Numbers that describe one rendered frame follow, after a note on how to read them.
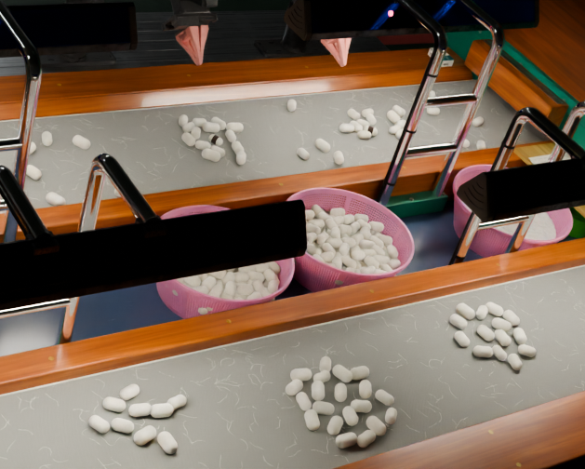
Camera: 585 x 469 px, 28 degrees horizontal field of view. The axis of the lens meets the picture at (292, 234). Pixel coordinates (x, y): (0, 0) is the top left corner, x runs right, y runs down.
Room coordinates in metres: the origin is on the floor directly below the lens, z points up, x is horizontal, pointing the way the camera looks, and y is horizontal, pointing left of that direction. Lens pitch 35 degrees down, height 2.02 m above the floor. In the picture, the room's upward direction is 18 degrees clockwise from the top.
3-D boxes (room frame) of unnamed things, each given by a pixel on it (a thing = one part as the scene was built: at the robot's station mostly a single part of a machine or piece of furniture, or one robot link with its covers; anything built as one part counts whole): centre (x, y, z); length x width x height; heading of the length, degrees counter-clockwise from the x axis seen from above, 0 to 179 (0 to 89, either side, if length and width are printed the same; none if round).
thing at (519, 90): (2.57, -0.39, 0.83); 0.30 x 0.06 x 0.07; 43
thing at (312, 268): (1.84, -0.10, 0.72); 0.27 x 0.27 x 0.10
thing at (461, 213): (2.14, -0.42, 0.72); 0.27 x 0.27 x 0.10
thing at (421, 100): (2.17, -0.16, 0.90); 0.20 x 0.19 x 0.45; 133
